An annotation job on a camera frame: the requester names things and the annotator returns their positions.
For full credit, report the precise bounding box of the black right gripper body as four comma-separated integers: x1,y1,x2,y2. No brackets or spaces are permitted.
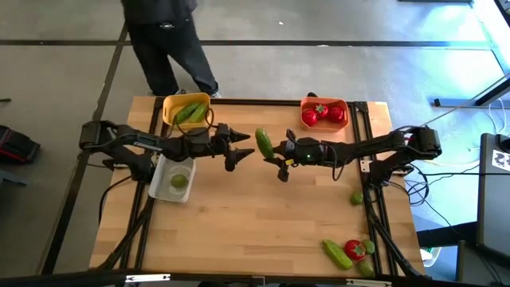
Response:
283,129,334,166

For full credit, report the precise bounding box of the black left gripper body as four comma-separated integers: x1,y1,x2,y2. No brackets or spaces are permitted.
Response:
177,123,232,159

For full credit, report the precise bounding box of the green cucumber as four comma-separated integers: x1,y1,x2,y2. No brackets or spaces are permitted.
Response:
190,104,209,124
254,127,276,160
321,238,354,271
175,102,200,124

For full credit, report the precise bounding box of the orange plastic basket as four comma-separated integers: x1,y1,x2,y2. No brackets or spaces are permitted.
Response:
299,96,351,132

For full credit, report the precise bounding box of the yellow plastic basket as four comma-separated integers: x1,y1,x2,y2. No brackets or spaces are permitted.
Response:
162,92,212,131

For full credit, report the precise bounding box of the white plastic basket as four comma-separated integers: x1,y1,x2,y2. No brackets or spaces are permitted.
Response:
147,153,197,204

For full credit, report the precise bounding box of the standing person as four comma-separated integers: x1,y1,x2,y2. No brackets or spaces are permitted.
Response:
120,0,222,99

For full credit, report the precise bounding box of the silver metal plate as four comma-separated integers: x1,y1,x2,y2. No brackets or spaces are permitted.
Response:
125,273,171,283
345,278,394,287

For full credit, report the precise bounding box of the black desk foot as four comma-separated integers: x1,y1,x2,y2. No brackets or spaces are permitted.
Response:
432,73,510,109

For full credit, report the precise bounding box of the white cup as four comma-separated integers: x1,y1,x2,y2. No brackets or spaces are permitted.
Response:
418,246,442,269

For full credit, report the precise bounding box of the red black bag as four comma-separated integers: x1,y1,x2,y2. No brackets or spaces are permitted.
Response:
0,124,41,164

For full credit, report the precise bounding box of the dark desk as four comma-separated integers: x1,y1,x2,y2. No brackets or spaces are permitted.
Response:
476,132,510,260

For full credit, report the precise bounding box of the black cable loop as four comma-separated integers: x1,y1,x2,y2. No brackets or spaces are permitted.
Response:
171,104,216,139
398,169,430,207

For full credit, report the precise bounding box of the white cable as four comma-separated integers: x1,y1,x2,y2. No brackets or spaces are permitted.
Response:
488,97,510,136

